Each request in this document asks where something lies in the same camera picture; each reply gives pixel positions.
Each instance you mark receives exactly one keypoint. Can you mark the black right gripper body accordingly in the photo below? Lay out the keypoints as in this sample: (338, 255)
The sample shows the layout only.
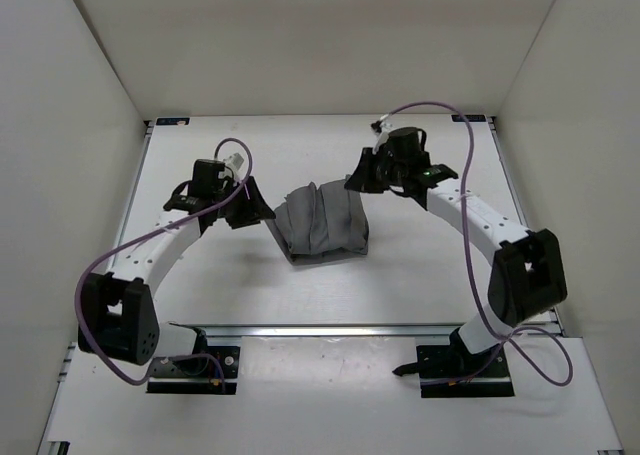
(394, 173)

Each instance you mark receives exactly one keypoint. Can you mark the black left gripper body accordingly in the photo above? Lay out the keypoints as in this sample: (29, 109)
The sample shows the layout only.
(226, 190)

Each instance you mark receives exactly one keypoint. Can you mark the grey pleated skirt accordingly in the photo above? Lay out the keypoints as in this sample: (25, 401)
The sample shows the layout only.
(320, 224)

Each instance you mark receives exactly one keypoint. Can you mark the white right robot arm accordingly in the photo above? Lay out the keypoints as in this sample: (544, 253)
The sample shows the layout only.
(527, 275)

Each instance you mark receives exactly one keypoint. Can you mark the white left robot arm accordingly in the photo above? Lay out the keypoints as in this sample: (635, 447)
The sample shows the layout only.
(116, 312)

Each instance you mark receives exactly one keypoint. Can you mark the left blue label sticker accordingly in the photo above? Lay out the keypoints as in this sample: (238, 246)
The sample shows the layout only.
(172, 121)

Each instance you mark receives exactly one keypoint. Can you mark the blue label sticker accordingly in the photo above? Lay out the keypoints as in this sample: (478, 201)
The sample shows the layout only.
(172, 121)
(471, 118)

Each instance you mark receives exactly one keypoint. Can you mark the right blue label sticker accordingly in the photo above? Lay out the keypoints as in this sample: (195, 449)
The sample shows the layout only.
(471, 118)

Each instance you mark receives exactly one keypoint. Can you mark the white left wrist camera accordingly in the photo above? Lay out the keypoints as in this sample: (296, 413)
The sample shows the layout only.
(232, 166)

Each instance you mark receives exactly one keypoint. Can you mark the aluminium table rail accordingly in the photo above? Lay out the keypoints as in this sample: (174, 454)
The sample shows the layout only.
(319, 330)

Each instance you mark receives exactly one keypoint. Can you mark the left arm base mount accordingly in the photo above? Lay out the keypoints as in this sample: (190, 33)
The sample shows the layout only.
(200, 376)

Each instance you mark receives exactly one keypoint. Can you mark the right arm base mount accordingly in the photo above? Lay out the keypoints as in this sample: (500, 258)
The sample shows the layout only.
(452, 371)

